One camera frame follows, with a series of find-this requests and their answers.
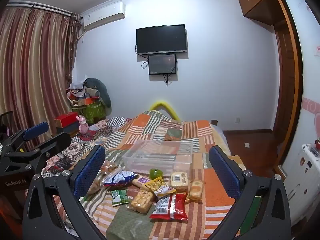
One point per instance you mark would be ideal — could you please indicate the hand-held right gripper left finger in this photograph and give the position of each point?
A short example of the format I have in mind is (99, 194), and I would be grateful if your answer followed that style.
(90, 172)

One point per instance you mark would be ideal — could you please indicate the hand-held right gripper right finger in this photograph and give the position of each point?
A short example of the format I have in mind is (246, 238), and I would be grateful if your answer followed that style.
(223, 172)

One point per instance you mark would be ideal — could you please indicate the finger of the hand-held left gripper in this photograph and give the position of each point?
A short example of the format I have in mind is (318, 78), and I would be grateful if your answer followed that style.
(37, 129)
(56, 142)

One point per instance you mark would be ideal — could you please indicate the clear bag of round buns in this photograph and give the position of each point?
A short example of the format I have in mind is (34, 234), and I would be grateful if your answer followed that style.
(108, 166)

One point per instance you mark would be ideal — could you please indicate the blue white snack bag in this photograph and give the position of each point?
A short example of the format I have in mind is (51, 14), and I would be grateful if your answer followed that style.
(120, 177)

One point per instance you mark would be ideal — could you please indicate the orange cake packet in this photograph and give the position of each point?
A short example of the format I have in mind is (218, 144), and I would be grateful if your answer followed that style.
(196, 190)

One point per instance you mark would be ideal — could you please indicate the green pea snack packet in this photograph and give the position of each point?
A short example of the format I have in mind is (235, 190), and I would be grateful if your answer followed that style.
(120, 197)

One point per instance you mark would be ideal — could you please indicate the pale square bread packet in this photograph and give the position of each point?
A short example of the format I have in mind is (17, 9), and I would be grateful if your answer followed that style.
(178, 180)

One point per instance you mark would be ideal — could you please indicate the puffed corn snack packet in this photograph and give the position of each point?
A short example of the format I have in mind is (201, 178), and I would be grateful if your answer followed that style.
(141, 200)

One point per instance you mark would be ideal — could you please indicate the white pink snack packet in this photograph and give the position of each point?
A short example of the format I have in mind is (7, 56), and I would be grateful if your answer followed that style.
(165, 190)

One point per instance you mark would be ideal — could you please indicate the yellow bean snack packet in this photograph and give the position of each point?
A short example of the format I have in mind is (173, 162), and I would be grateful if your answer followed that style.
(155, 183)

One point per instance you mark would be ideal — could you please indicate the clear plastic container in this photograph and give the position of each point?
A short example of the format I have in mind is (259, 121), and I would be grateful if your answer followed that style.
(155, 157)

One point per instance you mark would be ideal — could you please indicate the red white snack packet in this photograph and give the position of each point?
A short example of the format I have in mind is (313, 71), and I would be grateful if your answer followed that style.
(163, 205)

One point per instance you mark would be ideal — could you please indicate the red box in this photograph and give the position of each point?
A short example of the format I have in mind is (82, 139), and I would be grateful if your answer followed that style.
(66, 118)

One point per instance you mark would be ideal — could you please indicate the black white patterned blanket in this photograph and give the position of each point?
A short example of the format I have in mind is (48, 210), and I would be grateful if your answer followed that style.
(82, 145)

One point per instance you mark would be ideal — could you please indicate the black chair back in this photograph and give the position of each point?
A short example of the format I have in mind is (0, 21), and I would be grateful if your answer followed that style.
(6, 120)

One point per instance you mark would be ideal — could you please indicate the pink toy rabbit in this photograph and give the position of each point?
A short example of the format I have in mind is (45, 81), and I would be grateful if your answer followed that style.
(83, 125)

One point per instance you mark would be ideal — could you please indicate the purple label biscuit packet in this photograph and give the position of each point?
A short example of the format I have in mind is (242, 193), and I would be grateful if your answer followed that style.
(141, 180)

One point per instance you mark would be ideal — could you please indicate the orange cardboard box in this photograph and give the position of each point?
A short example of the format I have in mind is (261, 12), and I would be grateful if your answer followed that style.
(88, 101)

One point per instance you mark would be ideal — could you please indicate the striped brown curtain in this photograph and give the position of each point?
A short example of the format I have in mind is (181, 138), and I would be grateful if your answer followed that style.
(32, 67)

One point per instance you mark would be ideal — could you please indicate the green jelly cup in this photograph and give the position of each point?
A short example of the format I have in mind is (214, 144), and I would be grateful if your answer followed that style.
(156, 173)

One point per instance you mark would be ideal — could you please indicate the grey plush pillow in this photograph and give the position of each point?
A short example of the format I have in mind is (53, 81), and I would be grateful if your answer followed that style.
(102, 90)

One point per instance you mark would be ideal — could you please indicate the orange green patchwork blanket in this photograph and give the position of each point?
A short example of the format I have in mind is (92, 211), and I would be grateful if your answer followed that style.
(150, 127)

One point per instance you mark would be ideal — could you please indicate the white small fridge with stickers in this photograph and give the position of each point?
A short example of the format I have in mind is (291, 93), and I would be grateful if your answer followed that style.
(300, 180)

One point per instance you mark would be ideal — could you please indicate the yellow foam tube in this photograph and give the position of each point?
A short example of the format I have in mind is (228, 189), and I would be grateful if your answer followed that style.
(165, 104)

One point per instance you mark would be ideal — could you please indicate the brown wooden door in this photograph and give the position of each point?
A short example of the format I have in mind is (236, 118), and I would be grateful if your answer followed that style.
(285, 92)

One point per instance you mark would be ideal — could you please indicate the white wardrobe door pink pattern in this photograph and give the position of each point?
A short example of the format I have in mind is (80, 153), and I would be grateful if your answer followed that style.
(310, 92)

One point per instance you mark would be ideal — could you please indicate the white air conditioner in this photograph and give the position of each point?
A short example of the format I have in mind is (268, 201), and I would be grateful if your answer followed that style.
(105, 16)

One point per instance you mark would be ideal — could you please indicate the red white sticker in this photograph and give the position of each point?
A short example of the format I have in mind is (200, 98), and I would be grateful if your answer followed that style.
(318, 50)

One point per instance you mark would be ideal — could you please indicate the wooden overhead cabinet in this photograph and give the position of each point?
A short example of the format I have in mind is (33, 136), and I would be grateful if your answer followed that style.
(257, 2)

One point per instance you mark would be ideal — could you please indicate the white curtain rail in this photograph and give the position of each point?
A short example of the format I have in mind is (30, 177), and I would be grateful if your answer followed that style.
(42, 8)

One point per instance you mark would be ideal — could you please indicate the small black wall monitor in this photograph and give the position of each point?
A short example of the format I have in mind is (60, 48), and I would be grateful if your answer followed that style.
(162, 63)

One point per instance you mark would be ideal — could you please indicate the large black wall television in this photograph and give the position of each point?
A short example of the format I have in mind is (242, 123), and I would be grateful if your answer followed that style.
(161, 38)

